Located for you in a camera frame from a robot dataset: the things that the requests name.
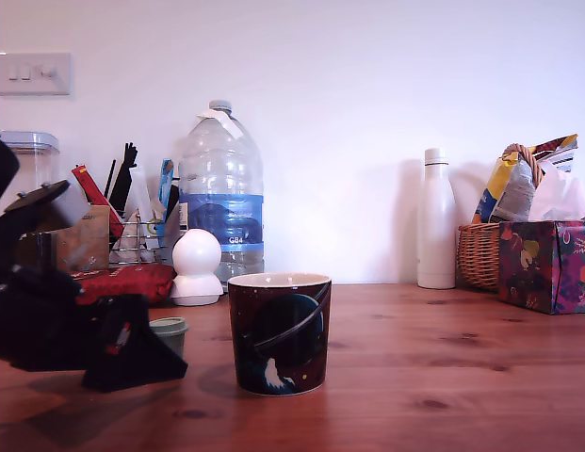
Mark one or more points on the red coffee bag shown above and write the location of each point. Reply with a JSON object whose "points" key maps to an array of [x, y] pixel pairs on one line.
{"points": [[141, 282]]}

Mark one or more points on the white insulated bottle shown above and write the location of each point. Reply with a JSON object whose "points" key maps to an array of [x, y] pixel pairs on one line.
{"points": [[436, 226]]}

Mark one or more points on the clear plastic storage container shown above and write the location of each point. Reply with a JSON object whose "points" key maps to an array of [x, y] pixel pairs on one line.
{"points": [[37, 146]]}

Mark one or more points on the dark planet print coffee cup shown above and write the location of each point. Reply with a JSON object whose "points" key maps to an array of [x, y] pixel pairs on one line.
{"points": [[280, 339]]}

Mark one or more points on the small white round camera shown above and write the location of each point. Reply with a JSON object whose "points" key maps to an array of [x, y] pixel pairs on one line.
{"points": [[197, 256]]}

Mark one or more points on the white tissue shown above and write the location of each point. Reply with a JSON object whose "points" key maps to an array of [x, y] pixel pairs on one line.
{"points": [[558, 198]]}

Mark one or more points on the red stick packet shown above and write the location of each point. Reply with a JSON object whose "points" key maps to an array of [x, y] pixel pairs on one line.
{"points": [[90, 188]]}

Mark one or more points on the red striped snack bag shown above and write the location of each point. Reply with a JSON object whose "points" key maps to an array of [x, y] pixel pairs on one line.
{"points": [[560, 150]]}

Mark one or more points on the floral tissue box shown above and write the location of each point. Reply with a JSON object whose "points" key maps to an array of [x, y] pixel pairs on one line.
{"points": [[548, 268]]}

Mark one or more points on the thin black stick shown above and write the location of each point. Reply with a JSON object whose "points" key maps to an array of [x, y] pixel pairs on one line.
{"points": [[110, 179]]}

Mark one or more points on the white light switch plate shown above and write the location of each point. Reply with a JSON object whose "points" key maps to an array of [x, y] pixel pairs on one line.
{"points": [[35, 85]]}

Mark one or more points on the black kitchen tool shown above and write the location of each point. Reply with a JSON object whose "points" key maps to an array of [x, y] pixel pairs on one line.
{"points": [[125, 183]]}

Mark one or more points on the large clear water bottle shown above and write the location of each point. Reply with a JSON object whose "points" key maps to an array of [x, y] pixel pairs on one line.
{"points": [[221, 165]]}

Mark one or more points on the grey-green coffee capsule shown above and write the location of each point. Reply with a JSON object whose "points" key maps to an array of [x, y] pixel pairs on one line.
{"points": [[176, 334]]}

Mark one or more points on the brown kraft paper pouch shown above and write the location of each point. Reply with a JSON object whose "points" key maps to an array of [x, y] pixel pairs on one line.
{"points": [[94, 245]]}

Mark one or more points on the yellow and grey snack bag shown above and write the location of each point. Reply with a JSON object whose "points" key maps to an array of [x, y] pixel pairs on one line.
{"points": [[506, 198]]}

